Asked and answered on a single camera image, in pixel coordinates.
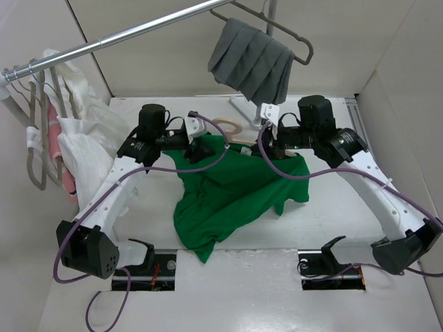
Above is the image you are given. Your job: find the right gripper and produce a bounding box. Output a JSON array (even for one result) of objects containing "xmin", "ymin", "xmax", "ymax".
[{"xmin": 254, "ymin": 118, "xmax": 319, "ymax": 158}]

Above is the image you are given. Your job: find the beige plastic hanger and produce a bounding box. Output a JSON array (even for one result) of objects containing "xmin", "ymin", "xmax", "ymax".
[{"xmin": 210, "ymin": 117, "xmax": 302, "ymax": 158}]

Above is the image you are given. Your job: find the green t shirt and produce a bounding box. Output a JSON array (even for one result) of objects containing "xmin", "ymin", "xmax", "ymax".
[{"xmin": 164, "ymin": 136, "xmax": 309, "ymax": 264}]

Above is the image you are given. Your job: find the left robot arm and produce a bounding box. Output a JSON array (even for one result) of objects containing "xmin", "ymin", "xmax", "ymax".
[{"xmin": 53, "ymin": 104, "xmax": 210, "ymax": 284}]

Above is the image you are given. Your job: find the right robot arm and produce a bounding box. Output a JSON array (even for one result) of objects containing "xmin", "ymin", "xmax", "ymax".
[{"xmin": 257, "ymin": 95, "xmax": 442, "ymax": 275}]

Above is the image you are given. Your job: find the grey hanger with cloth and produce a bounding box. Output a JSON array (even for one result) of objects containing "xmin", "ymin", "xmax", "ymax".
[{"xmin": 209, "ymin": 0, "xmax": 315, "ymax": 66}]

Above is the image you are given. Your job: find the grey empty hanger outer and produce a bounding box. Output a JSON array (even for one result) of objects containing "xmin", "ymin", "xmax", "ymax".
[{"xmin": 10, "ymin": 79, "xmax": 48, "ymax": 191}]

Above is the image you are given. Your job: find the grey empty hanger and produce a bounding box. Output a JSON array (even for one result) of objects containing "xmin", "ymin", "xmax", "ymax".
[
  {"xmin": 32, "ymin": 71, "xmax": 63, "ymax": 187},
  {"xmin": 10, "ymin": 79, "xmax": 48, "ymax": 191}
]

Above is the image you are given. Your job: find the grey empty hanger inner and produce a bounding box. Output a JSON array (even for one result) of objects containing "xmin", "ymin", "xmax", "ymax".
[{"xmin": 32, "ymin": 71, "xmax": 63, "ymax": 187}]

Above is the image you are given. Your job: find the white rack base foot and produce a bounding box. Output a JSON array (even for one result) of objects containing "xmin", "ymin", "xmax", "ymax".
[{"xmin": 228, "ymin": 95, "xmax": 262, "ymax": 131}]

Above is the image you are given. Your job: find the white garment on rack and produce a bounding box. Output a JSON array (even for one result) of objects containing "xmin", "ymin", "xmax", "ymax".
[{"xmin": 44, "ymin": 62, "xmax": 131, "ymax": 209}]

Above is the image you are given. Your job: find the grey pleated cloth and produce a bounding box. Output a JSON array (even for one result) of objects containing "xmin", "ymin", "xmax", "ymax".
[{"xmin": 208, "ymin": 18, "xmax": 295, "ymax": 106}]

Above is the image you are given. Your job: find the pink patterned garment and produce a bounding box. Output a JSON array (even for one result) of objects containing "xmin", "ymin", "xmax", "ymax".
[{"xmin": 46, "ymin": 103, "xmax": 77, "ymax": 204}]

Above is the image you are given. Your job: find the white rack upright pole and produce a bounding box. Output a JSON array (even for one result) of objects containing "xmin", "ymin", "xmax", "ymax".
[{"xmin": 0, "ymin": 82, "xmax": 32, "ymax": 131}]

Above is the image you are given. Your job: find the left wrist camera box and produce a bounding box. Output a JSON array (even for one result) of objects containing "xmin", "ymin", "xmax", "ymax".
[{"xmin": 184, "ymin": 116, "xmax": 208, "ymax": 141}]

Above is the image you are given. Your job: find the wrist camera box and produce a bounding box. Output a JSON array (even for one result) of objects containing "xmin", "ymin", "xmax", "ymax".
[
  {"xmin": 259, "ymin": 103, "xmax": 280, "ymax": 126},
  {"xmin": 184, "ymin": 116, "xmax": 208, "ymax": 141}
]

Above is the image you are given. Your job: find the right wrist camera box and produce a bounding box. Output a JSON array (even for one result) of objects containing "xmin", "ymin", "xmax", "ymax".
[{"xmin": 259, "ymin": 103, "xmax": 280, "ymax": 126}]

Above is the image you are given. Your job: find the aluminium rail on table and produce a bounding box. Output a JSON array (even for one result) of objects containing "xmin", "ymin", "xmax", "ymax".
[{"xmin": 345, "ymin": 98, "xmax": 370, "ymax": 146}]

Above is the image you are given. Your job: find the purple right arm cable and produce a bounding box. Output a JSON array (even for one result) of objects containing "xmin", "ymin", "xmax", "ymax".
[{"xmin": 257, "ymin": 120, "xmax": 443, "ymax": 279}]

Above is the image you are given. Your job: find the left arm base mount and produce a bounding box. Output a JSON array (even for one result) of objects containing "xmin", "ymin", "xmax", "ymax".
[{"xmin": 126, "ymin": 239, "xmax": 177, "ymax": 292}]

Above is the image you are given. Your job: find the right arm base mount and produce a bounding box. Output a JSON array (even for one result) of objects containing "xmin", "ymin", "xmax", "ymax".
[{"xmin": 296, "ymin": 236, "xmax": 366, "ymax": 291}]

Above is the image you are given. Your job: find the chrome clothes rail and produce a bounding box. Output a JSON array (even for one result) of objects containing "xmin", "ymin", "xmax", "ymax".
[{"xmin": 1, "ymin": 0, "xmax": 232, "ymax": 88}]

